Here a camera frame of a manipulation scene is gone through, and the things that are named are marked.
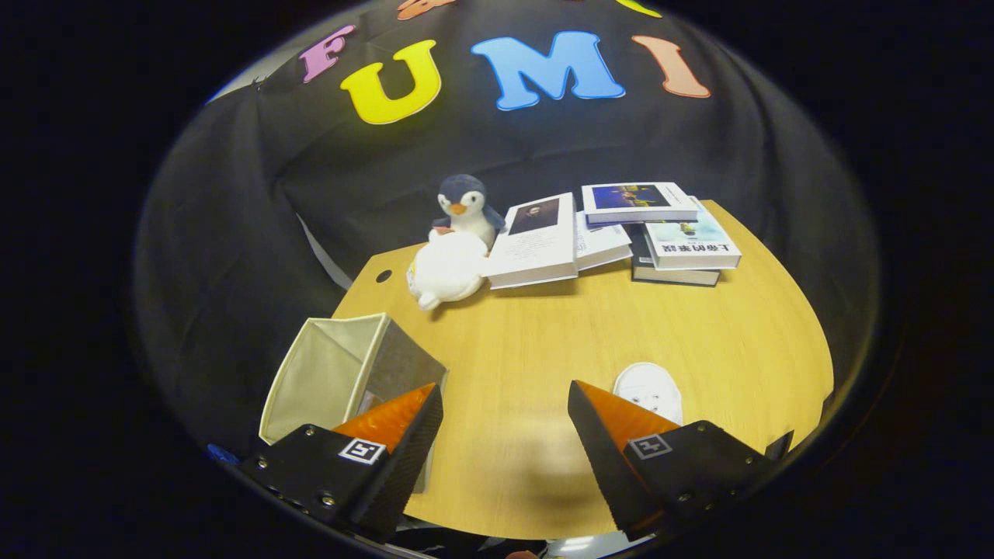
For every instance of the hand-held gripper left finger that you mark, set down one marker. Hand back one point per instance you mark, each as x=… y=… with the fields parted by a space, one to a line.
x=400 y=473

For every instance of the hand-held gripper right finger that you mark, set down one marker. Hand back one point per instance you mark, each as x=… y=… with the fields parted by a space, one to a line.
x=606 y=466

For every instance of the white canvas shoe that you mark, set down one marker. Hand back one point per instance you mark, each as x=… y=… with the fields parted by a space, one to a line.
x=644 y=384

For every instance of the beige fabric storage box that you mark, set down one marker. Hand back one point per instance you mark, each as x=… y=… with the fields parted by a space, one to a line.
x=326 y=373

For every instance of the dark grey book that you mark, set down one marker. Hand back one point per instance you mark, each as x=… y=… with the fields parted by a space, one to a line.
x=675 y=277

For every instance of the white round plush toy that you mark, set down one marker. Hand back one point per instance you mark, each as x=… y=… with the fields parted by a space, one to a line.
x=450 y=268

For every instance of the thin white booklet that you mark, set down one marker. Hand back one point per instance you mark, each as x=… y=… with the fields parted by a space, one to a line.
x=602 y=244

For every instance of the white book with portrait cover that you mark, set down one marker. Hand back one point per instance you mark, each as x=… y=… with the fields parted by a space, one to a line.
x=536 y=241

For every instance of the pale teal cover book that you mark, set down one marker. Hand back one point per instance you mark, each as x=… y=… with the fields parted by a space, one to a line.
x=691 y=244

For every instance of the white book with blue picture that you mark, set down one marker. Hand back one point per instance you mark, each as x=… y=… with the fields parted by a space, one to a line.
x=633 y=198

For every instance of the black backdrop cloth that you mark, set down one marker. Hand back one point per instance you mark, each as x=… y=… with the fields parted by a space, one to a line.
x=233 y=256

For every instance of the penguin plush toy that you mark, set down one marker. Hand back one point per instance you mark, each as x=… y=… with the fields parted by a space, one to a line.
x=466 y=206

